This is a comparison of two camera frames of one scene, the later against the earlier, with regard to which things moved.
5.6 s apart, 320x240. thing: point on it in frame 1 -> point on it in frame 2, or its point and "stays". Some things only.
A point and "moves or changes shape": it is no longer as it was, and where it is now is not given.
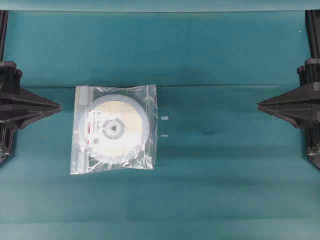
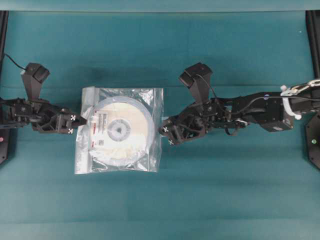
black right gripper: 301,106 -> 197,120
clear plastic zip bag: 114,127 moves or changes shape
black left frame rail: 3,26 stays
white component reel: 117,130 stays
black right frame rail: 313,23 stays
